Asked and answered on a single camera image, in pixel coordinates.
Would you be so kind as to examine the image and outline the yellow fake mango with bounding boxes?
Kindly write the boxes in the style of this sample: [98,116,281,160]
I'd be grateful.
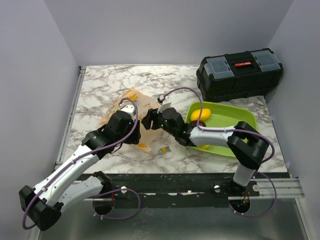
[189,108,212,122]

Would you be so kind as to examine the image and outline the aluminium frame rail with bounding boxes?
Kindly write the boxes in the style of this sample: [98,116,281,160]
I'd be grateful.
[54,66,87,169]

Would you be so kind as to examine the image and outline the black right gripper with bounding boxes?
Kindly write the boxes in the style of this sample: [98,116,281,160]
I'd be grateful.
[140,105,177,138]

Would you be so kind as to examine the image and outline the green plastic tray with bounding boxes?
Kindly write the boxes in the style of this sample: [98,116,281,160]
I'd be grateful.
[191,101,258,158]

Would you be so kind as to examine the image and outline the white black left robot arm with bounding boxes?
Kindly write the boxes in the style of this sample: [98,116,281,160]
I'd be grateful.
[18,105,141,231]

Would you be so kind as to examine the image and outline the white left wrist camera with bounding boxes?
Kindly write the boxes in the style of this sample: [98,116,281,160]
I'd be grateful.
[120,104,137,120]

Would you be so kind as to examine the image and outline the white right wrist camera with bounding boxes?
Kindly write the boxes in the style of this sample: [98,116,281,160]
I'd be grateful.
[157,95,172,114]

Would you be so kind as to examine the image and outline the hex key set yellow holder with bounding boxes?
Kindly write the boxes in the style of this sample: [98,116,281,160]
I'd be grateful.
[158,146,171,155]

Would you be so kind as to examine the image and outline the black plastic toolbox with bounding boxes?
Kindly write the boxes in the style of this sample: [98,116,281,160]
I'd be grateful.
[196,48,284,103]

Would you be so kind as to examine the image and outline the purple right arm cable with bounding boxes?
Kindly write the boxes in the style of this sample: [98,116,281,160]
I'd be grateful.
[162,86,276,171]

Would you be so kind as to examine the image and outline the yellow fake starfruit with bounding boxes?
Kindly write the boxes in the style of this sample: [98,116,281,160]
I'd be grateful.
[198,144,210,150]

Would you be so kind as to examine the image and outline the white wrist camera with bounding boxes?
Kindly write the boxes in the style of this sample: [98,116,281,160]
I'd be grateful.
[157,95,172,114]
[120,104,137,120]

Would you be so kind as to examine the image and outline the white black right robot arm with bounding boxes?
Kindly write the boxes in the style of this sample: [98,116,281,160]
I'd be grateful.
[142,107,271,196]

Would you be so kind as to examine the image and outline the banana print plastic bag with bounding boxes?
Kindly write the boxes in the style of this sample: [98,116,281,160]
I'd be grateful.
[97,87,163,154]

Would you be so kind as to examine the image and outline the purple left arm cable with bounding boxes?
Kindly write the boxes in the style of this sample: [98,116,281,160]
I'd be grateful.
[21,97,141,230]

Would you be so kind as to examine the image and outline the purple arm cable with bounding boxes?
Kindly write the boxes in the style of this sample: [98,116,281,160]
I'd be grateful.
[162,86,276,171]
[21,97,141,230]

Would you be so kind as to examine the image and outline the dark red fake apple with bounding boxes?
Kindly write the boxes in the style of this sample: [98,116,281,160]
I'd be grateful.
[190,120,206,127]

